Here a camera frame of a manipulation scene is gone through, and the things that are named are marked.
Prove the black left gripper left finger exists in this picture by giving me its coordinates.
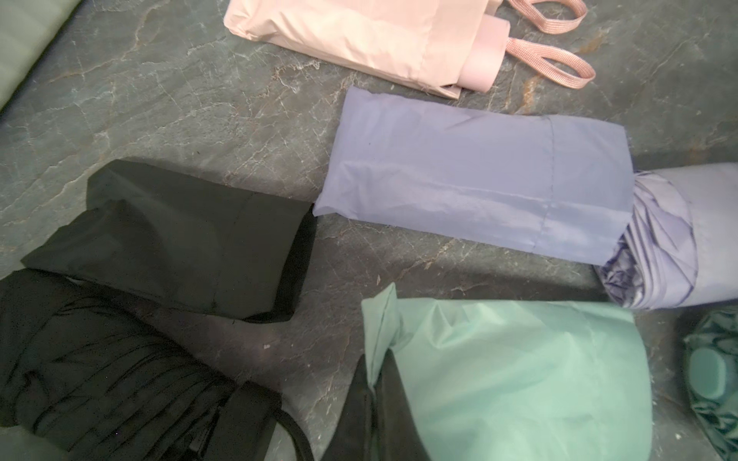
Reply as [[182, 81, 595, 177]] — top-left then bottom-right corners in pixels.
[[321, 355, 374, 461]]

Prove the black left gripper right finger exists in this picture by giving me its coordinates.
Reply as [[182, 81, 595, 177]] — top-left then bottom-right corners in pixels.
[[374, 351, 431, 461]]

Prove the mint green sleeve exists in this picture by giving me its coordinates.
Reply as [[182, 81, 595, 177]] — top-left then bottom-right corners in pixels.
[[361, 286, 653, 460], [1, 0, 81, 111]]

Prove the black umbrella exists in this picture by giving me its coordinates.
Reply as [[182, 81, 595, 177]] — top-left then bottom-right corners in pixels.
[[1, 270, 313, 460]]

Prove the lilac sleeve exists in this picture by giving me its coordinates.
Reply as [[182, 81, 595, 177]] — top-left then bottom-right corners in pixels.
[[314, 88, 634, 265]]

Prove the mint green sleeved umbrella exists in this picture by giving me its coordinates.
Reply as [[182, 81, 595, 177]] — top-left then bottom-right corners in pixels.
[[684, 307, 737, 460]]

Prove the lilac sleeved umbrella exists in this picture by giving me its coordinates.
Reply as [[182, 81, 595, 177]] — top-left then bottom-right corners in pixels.
[[596, 163, 737, 310]]

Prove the pink sleeved umbrella front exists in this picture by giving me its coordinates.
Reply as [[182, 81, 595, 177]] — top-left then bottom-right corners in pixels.
[[224, 0, 596, 100]]

